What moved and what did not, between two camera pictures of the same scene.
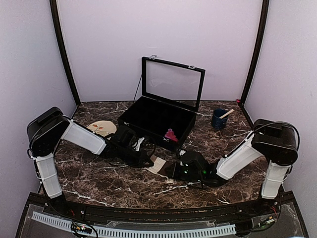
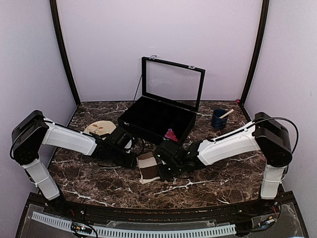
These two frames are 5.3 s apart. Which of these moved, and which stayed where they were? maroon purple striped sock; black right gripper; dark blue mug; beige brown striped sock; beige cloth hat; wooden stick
Moved: black right gripper; beige brown striped sock
Stayed: beige cloth hat; maroon purple striped sock; dark blue mug; wooden stick
